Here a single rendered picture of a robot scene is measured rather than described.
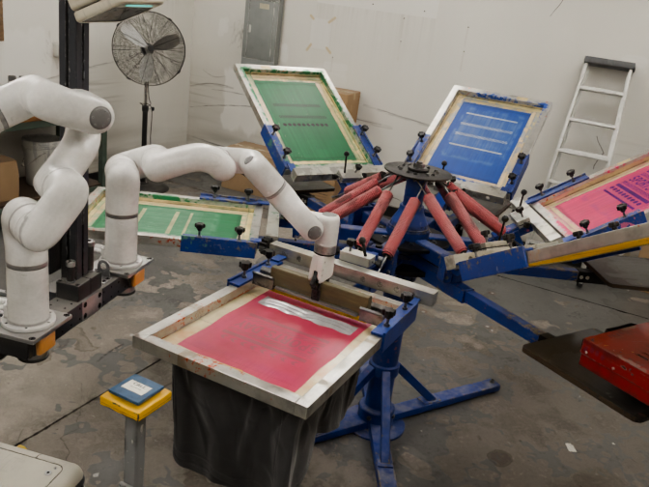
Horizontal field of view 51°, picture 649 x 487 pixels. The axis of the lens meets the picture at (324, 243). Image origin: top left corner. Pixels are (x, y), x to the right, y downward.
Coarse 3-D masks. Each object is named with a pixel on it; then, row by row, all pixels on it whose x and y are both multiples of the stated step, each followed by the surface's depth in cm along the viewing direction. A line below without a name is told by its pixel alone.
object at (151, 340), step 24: (240, 288) 240; (192, 312) 217; (144, 336) 199; (168, 360) 194; (192, 360) 190; (360, 360) 203; (240, 384) 184; (264, 384) 183; (336, 384) 190; (288, 408) 178; (312, 408) 178
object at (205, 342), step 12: (252, 300) 238; (288, 300) 242; (240, 312) 228; (264, 312) 230; (276, 312) 232; (216, 324) 219; (228, 324) 220; (288, 324) 225; (192, 336) 209; (204, 336) 210; (216, 336) 211; (192, 348) 203; (204, 348) 203; (216, 348) 204; (228, 348) 205; (240, 348) 206; (228, 360) 198; (240, 360) 199
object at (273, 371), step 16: (304, 320) 229; (352, 320) 233; (320, 336) 219; (336, 336) 221; (352, 336) 222; (256, 352) 205; (320, 352) 210; (336, 352) 211; (240, 368) 195; (256, 368) 196; (272, 368) 198; (288, 368) 199; (304, 368) 200; (272, 384) 190; (288, 384) 191
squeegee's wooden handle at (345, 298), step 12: (276, 276) 242; (288, 276) 239; (300, 276) 237; (288, 288) 241; (300, 288) 238; (324, 288) 233; (336, 288) 231; (348, 288) 232; (324, 300) 235; (336, 300) 233; (348, 300) 230; (360, 300) 228
